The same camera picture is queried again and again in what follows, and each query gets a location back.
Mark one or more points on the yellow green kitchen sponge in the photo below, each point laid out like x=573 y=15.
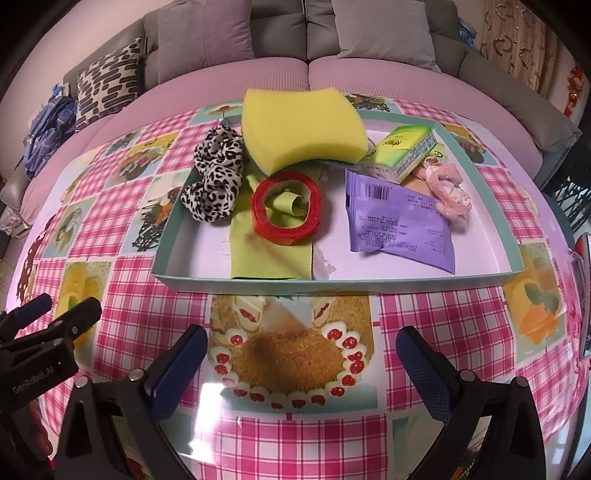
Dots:
x=281 y=129

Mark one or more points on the green tissue pack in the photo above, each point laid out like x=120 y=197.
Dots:
x=396 y=156

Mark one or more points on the leopard print scrunchie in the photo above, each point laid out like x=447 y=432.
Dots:
x=218 y=160

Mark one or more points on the grey square cushion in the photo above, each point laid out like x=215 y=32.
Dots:
x=385 y=30

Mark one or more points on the red tape roll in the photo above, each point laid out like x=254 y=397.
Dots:
x=291 y=193

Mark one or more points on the mauve square cushion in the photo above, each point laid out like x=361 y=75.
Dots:
x=193 y=35

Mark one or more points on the black beige patterned cushion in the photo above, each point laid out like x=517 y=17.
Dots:
x=108 y=84

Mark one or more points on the lime green cloth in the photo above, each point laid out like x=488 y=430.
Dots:
x=252 y=256

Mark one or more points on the blue crumpled clothing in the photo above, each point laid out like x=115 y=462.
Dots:
x=52 y=126

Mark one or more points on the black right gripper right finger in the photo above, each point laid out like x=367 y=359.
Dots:
x=434 y=377

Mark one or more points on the pink fluffy scrunchie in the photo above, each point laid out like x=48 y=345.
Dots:
x=445 y=183

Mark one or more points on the grey sofa with pink cover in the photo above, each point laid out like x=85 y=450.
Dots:
x=296 y=47

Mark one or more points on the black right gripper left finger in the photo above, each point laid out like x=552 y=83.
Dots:
x=173 y=370

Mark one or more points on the purple printed packet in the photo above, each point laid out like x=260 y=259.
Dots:
x=385 y=217

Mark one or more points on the teal shallow cardboard tray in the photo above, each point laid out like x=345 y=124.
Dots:
x=195 y=257

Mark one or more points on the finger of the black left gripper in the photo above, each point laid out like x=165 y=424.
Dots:
x=20 y=317
x=69 y=326

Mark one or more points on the person's left hand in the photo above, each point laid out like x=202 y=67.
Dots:
x=27 y=437

